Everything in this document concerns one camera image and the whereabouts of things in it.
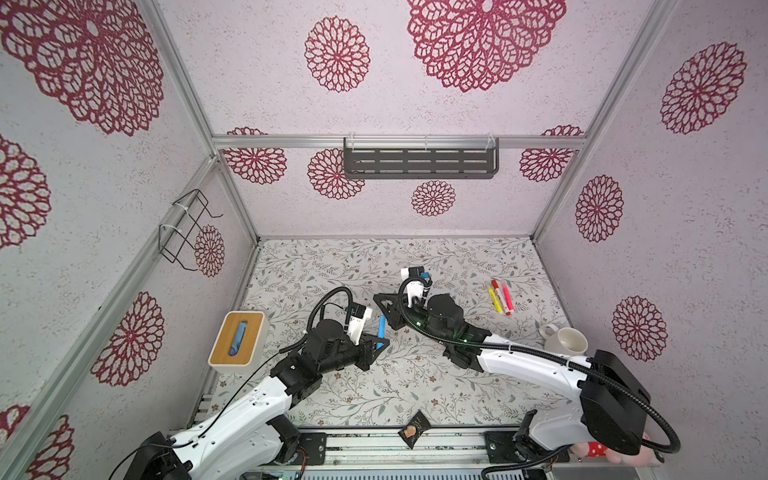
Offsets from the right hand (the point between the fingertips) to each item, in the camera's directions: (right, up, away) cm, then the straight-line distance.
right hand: (373, 297), depth 72 cm
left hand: (+3, -12, +3) cm, 13 cm away
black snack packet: (+10, -34, +2) cm, 35 cm away
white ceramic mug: (+58, -15, +18) cm, 63 cm away
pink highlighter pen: (+46, -3, +31) cm, 55 cm away
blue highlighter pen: (+2, -8, +1) cm, 9 cm away
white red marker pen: (+43, -3, +31) cm, 53 cm away
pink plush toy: (+62, -37, -4) cm, 72 cm away
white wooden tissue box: (-40, -15, +15) cm, 45 cm away
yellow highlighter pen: (+41, -4, +30) cm, 51 cm away
